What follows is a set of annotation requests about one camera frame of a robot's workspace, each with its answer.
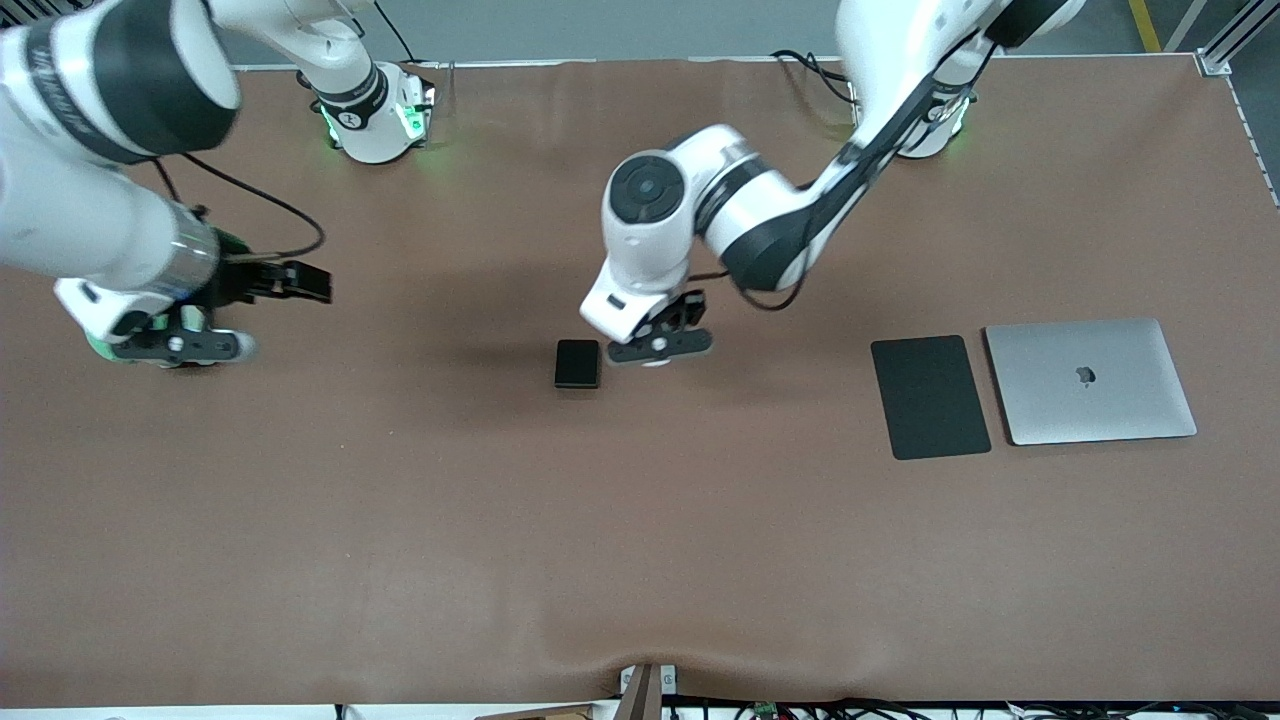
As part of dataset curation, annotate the black phone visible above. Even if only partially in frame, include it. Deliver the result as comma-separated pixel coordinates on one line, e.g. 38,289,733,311
554,339,602,390

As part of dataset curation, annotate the black mouse pad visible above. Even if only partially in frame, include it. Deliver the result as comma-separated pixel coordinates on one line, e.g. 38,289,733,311
870,334,993,462

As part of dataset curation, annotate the brown table cover mat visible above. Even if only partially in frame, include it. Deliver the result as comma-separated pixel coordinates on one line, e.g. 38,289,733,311
0,55,1280,707

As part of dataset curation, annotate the silver laptop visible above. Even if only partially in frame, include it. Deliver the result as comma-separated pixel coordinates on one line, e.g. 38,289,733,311
983,317,1199,447

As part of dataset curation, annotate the thin black cable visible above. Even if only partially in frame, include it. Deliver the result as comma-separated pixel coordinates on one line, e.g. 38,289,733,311
375,0,421,64

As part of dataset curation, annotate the black base cable bundle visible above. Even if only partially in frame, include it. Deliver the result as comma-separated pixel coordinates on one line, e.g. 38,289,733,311
770,48,853,103

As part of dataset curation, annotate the aluminium frame post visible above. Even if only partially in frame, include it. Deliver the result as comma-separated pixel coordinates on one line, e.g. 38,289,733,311
1195,0,1280,77

